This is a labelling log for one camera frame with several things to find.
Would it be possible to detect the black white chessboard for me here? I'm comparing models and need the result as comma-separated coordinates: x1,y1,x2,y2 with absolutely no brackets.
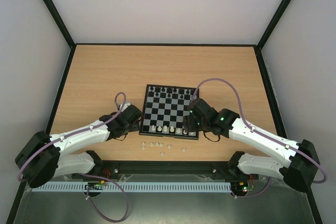
139,84,198,140

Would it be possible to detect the light blue cable duct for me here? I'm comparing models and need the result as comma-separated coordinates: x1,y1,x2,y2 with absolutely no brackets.
32,182,232,193

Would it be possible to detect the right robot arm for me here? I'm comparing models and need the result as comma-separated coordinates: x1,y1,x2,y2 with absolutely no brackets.
183,98,319,193

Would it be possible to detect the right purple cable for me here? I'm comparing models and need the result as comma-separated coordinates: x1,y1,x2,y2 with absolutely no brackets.
191,78,329,199

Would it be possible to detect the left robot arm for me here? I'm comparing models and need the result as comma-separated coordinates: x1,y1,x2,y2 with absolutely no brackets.
15,103,143,188

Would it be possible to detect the black aluminium frame rail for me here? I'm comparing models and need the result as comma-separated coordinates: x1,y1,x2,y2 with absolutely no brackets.
91,159,305,180

